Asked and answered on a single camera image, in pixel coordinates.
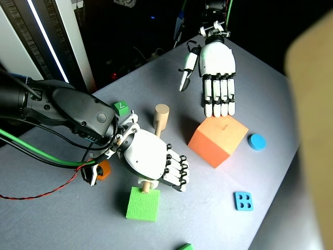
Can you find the grey table cloth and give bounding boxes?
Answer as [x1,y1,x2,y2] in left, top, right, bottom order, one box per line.
[0,39,308,250]

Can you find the white blue cable plug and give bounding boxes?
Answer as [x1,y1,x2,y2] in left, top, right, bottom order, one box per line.
[173,9,186,42]

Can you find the green textured square block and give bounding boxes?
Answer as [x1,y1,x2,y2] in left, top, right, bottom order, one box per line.
[125,186,161,223]

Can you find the blue round disc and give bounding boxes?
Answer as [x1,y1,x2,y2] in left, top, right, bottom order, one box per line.
[247,133,267,151]

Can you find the white cabinet panel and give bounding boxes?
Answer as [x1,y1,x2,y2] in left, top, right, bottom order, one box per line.
[0,0,94,92]

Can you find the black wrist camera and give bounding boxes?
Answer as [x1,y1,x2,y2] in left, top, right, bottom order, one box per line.
[80,161,105,187]

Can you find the large orange cube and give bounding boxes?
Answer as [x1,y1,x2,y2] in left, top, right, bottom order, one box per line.
[187,115,249,169]

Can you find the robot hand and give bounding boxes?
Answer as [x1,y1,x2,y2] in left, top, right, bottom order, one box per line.
[178,40,237,118]
[117,129,190,193]

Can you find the green cable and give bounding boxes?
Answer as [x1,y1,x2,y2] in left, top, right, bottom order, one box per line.
[224,0,234,31]
[0,127,97,168]

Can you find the orange hexagon block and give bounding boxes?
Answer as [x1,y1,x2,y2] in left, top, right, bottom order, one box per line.
[97,159,111,181]

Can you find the blue square four-hole block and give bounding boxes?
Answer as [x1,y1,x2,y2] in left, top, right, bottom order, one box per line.
[233,192,254,211]

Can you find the small green number cube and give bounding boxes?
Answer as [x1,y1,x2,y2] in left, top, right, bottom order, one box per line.
[113,101,130,117]

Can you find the wooden mallet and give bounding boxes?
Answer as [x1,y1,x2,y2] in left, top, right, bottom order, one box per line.
[137,104,171,195]

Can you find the blurred tan board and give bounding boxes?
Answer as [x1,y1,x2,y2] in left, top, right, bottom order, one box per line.
[285,10,333,250]

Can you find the red twisted cable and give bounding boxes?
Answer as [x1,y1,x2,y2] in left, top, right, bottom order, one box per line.
[0,158,97,201]

